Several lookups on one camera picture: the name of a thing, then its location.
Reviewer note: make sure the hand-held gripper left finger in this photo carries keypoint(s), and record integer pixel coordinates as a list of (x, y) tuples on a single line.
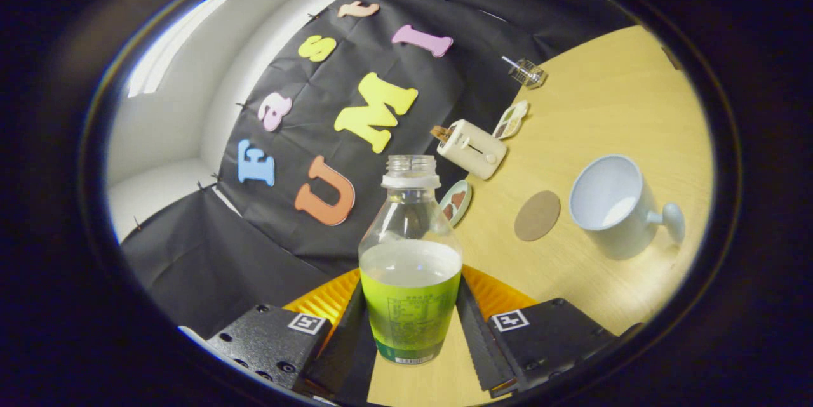
[(346, 350)]

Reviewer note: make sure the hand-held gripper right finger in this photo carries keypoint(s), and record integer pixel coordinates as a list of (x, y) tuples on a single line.
[(476, 343)]

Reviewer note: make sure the green label juice bottle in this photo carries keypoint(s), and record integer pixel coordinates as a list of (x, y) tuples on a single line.
[(409, 305)]

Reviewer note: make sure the round brown coaster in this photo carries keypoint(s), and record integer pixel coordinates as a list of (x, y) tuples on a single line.
[(537, 216)]

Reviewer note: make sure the pale blue cup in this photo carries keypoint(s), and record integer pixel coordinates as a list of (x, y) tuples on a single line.
[(603, 194)]

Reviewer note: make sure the brown food piece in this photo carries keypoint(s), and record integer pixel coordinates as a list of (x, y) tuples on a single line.
[(458, 199), (448, 211)]

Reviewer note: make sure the pale green plate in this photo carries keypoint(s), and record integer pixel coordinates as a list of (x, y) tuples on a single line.
[(465, 190)]

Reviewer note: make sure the cream toaster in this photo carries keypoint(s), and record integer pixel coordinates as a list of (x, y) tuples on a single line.
[(473, 150)]

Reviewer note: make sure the brown toast slice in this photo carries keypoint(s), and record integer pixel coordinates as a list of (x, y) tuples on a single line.
[(440, 133)]

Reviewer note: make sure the white divided food tray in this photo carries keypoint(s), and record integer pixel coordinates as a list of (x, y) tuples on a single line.
[(511, 120)]

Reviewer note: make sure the clear glass holder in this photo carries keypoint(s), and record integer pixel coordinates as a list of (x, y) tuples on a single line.
[(533, 75)]

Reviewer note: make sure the wooden table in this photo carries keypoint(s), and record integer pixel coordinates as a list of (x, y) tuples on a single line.
[(603, 96)]

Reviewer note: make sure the white spoon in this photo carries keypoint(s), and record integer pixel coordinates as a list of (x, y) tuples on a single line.
[(510, 61)]

